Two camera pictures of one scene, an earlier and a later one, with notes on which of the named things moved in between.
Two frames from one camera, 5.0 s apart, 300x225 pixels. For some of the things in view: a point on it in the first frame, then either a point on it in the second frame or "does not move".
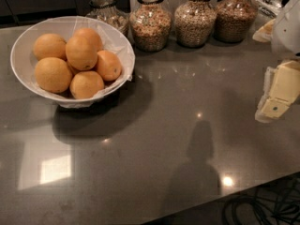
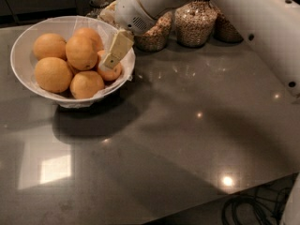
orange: (81, 52) does not move
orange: (85, 84) does not move
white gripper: (288, 27) -> (130, 12)
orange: (91, 34) does not move
